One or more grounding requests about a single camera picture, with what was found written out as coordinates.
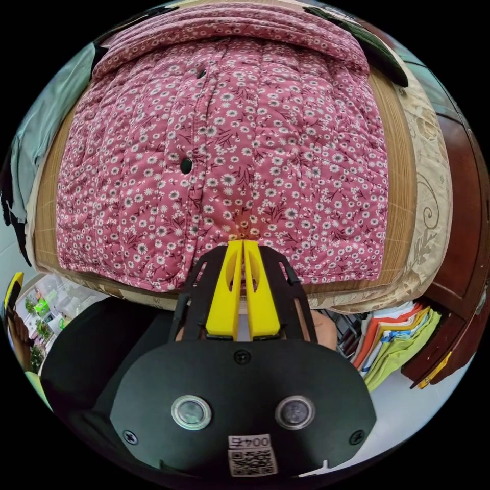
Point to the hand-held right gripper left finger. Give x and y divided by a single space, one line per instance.
222 298

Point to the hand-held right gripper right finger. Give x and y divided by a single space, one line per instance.
264 298

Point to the pink floral cotton jacket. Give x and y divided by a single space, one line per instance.
268 153

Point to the person's right hand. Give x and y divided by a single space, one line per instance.
325 331

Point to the stack of colourful folded cloths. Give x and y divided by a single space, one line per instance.
398 340

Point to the grey-green garment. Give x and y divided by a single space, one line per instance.
46 126

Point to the bed with woven mat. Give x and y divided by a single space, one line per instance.
428 199

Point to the dark red wooden cabinet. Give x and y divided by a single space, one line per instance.
459 249

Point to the black garment with print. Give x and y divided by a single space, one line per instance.
367 42

